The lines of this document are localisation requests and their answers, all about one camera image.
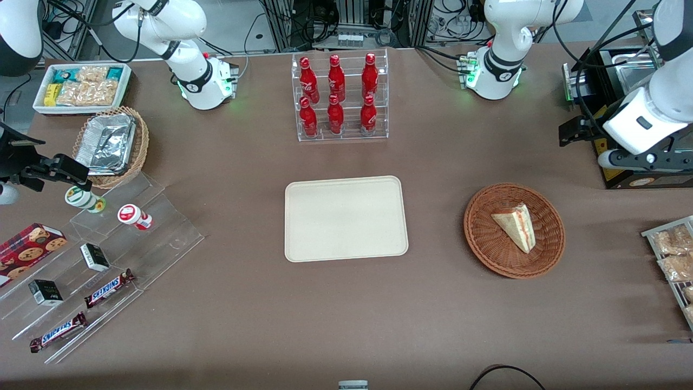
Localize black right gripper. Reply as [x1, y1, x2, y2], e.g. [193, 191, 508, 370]
[0, 123, 90, 191]

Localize triangular sandwich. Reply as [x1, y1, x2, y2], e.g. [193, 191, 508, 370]
[491, 202, 536, 254]

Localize tan wicker basket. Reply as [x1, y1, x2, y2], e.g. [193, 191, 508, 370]
[72, 106, 149, 190]

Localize tray of packaged snacks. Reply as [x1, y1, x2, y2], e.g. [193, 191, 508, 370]
[642, 216, 693, 331]

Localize round brown wicker basket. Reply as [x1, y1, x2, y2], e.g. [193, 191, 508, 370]
[463, 183, 566, 280]

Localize beige plastic serving tray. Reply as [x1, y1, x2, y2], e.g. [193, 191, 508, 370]
[285, 175, 409, 263]

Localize green lid yogurt cup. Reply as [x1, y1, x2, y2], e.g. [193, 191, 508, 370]
[65, 185, 106, 213]

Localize stacked aluminium foil trays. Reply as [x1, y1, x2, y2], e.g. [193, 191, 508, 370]
[75, 114, 136, 176]

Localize white rectangular snack bin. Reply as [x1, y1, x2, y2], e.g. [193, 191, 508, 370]
[32, 63, 132, 116]

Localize red lid yogurt cup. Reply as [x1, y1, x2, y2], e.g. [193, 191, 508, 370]
[117, 204, 153, 231]

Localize clear bag of crackers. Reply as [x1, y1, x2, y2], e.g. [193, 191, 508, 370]
[56, 80, 120, 106]
[76, 65, 109, 83]

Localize red tartan cookie box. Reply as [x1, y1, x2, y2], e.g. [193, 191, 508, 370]
[0, 223, 68, 288]

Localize small black carton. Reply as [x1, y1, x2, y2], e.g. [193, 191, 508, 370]
[28, 279, 64, 307]
[80, 243, 110, 272]

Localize clear acrylic step rack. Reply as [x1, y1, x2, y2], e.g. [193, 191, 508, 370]
[0, 172, 205, 365]

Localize Snickers chocolate bar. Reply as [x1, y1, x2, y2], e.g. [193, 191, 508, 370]
[84, 269, 136, 309]
[30, 311, 88, 353]

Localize red cola bottle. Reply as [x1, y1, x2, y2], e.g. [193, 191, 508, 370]
[299, 56, 320, 105]
[328, 54, 346, 102]
[360, 95, 377, 136]
[362, 53, 379, 100]
[299, 96, 318, 137]
[328, 95, 344, 134]

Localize clear acrylic bottle rack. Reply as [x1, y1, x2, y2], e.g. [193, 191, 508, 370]
[291, 49, 389, 142]

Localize aluminium profile frame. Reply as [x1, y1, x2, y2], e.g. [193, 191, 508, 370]
[260, 0, 434, 52]
[46, 0, 98, 60]

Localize tangled cable bundle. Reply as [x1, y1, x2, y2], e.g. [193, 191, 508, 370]
[430, 0, 488, 44]

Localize black looped cable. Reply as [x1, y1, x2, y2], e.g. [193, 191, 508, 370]
[468, 365, 547, 390]

